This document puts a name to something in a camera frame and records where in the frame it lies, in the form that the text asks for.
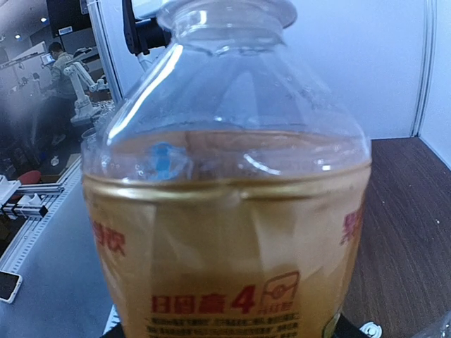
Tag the left aluminium frame post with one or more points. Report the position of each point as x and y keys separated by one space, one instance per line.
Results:
x=99 y=31

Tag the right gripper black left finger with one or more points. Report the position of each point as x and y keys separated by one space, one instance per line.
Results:
x=114 y=332

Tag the aluminium frame post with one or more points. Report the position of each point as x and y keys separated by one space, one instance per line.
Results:
x=427 y=64
x=99 y=31

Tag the amber tea bottle red label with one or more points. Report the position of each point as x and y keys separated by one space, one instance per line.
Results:
x=226 y=194

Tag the background person in grey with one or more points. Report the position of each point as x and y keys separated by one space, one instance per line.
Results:
x=61 y=84

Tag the clear plastic bottle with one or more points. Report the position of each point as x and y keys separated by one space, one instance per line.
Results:
x=440 y=329

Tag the right aluminium frame post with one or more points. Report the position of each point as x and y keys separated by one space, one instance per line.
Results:
x=427 y=64

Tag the red round object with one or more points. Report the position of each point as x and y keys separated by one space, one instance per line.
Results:
x=31 y=177

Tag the front aluminium rail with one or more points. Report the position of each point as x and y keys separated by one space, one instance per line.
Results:
x=28 y=235

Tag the white cap of clear bottle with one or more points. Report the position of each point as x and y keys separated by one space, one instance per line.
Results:
x=372 y=330

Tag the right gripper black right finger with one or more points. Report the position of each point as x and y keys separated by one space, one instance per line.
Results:
x=345 y=329

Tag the white smartphone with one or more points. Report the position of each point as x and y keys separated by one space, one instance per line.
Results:
x=9 y=286

